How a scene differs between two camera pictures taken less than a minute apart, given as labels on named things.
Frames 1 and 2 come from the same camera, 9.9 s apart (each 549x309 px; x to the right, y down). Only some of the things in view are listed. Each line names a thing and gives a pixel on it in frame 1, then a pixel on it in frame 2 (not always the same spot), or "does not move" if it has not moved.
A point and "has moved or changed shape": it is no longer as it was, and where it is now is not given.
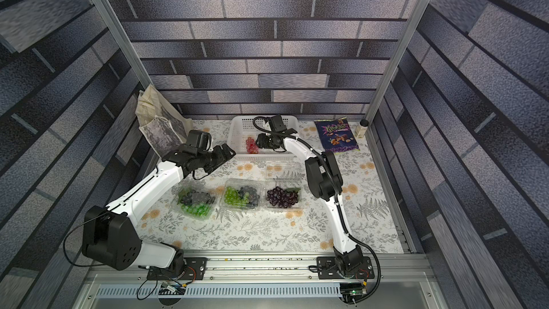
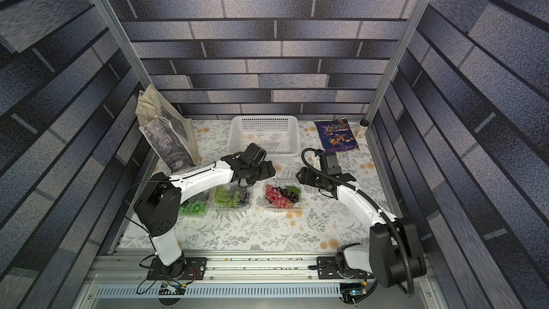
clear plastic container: [241, 194] has moved or changed shape
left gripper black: [222, 157] to [268, 171]
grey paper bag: [164, 129] does not move
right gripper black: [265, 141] to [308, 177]
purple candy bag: [336, 135] does not move
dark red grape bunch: [282, 197] does not move
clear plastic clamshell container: [196, 200] does not move
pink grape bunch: [251, 146] has moved or changed shape
